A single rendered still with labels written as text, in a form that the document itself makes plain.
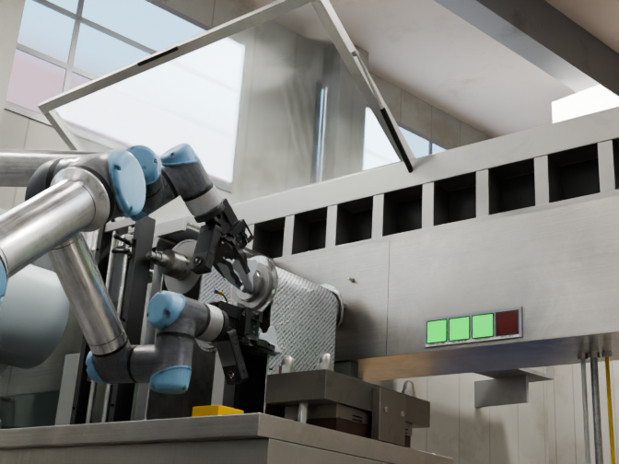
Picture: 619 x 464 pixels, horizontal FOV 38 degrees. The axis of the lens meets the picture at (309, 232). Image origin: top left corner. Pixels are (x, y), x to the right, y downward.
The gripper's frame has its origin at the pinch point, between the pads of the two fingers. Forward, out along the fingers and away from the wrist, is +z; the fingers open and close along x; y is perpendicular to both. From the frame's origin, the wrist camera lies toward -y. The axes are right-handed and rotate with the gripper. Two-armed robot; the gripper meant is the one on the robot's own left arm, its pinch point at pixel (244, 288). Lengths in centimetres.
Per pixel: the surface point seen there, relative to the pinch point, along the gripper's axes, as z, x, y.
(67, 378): 17, 75, -4
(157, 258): -10.1, 25.2, 4.1
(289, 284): 5.5, -4.9, 8.7
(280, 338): 12.5, -5.1, -2.8
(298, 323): 14.1, -5.1, 4.8
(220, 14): -14, 286, 400
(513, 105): 180, 184, 588
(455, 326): 29.8, -34.0, 20.0
